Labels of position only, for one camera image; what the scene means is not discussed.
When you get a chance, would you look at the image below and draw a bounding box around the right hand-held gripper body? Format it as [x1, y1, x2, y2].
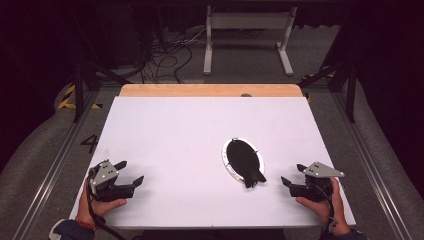
[289, 161, 346, 203]

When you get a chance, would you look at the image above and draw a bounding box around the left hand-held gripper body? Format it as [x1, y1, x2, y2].
[88, 159, 136, 203]

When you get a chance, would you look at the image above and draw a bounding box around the oval silver photo frame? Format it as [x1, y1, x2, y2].
[221, 136, 268, 190]

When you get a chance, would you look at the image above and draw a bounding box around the person's left hand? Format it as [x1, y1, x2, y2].
[76, 178, 128, 223]

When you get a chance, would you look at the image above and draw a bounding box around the person's right hand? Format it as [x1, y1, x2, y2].
[294, 176, 352, 236]

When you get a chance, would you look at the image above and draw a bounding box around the white board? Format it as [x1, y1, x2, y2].
[68, 96, 357, 230]

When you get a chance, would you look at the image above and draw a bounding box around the yellow black floor tape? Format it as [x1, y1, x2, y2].
[57, 84, 103, 111]
[300, 65, 336, 81]

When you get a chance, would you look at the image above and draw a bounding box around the black metal stand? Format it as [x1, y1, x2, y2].
[70, 31, 133, 123]
[297, 59, 360, 123]

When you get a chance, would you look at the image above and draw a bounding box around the wooden table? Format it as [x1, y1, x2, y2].
[118, 83, 304, 98]

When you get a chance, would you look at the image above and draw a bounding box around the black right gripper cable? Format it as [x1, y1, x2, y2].
[312, 184, 338, 240]

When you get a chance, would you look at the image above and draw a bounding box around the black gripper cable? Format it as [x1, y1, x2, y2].
[312, 184, 338, 240]
[85, 169, 128, 240]

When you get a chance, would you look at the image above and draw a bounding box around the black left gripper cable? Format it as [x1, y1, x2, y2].
[85, 169, 128, 240]

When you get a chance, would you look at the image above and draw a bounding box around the aluminium floor rail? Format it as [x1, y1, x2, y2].
[329, 90, 415, 240]
[12, 89, 103, 240]

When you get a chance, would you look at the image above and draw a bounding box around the red bracelet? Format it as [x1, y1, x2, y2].
[74, 216, 98, 232]

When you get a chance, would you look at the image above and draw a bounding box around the bundle of floor cables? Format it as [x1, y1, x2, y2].
[138, 27, 208, 85]

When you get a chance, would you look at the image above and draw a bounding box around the grey metal table frame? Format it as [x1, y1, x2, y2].
[202, 5, 299, 77]

